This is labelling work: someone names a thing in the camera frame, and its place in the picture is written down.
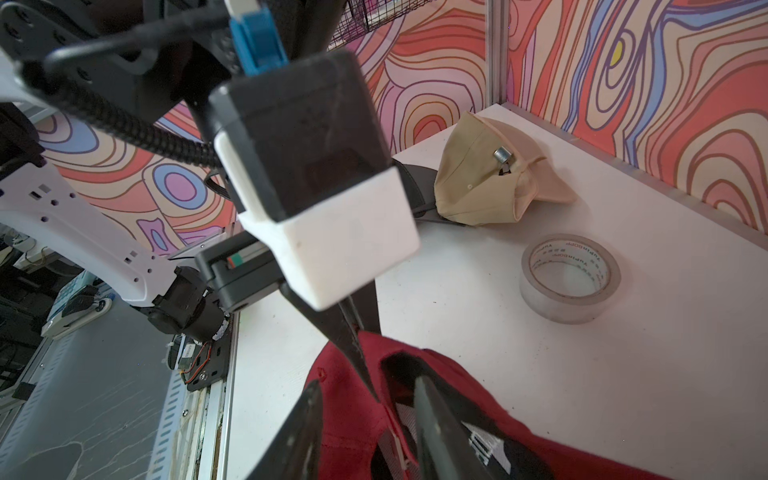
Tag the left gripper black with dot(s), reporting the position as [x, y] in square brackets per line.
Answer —
[242, 270]

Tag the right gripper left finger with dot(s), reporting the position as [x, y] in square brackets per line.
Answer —
[294, 453]

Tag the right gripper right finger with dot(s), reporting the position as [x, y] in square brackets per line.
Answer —
[444, 451]

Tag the dark red cap front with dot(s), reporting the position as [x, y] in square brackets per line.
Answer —
[369, 432]

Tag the dark grey cap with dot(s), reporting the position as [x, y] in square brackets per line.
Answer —
[418, 182]

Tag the beige cap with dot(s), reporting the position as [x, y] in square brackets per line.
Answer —
[491, 172]

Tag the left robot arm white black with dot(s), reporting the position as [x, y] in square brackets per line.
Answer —
[36, 200]

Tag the clear tape roll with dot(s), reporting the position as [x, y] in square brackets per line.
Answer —
[568, 279]

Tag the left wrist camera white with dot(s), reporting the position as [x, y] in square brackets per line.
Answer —
[304, 152]

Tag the black wire basket back wall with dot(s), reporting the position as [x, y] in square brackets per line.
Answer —
[361, 17]

